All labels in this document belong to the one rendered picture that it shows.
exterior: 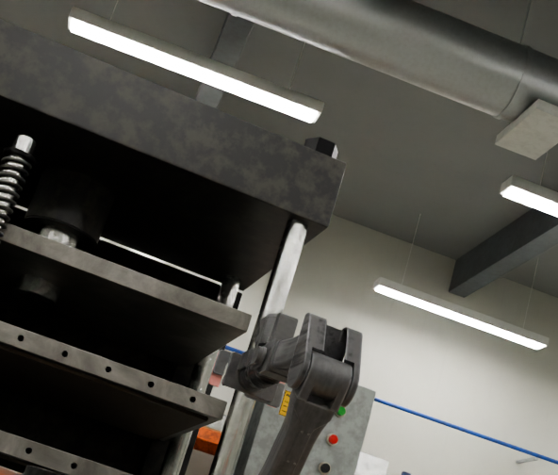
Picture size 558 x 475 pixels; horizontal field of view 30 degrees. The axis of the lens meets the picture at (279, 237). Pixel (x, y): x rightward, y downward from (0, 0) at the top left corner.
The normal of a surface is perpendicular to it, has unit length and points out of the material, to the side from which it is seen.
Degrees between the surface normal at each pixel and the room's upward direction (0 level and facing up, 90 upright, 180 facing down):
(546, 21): 180
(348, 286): 90
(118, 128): 90
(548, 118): 180
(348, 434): 90
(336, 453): 90
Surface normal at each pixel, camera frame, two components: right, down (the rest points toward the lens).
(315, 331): 0.41, -0.62
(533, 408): 0.23, -0.28
